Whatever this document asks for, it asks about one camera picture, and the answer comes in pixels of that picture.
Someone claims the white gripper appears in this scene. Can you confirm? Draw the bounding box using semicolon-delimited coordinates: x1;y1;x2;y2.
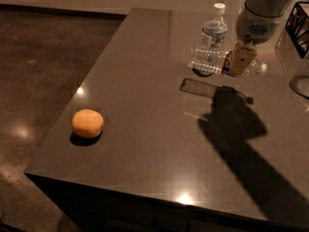
230;3;286;76

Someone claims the clear plastic water bottle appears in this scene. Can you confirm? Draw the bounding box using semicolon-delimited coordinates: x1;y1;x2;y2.
187;46;267;77

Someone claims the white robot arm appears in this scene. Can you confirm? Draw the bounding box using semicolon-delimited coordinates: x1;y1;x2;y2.
229;0;293;76

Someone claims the blue labelled plastic bottle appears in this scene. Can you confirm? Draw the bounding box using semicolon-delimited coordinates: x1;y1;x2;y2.
192;2;229;76

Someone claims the round dish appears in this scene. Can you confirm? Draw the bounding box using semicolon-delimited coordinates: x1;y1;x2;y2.
289;74;309;100

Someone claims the orange fruit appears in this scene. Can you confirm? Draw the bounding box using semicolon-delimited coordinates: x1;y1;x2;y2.
71;109;104;138

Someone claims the black wire basket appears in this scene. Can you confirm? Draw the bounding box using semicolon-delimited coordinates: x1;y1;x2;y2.
285;2;309;59

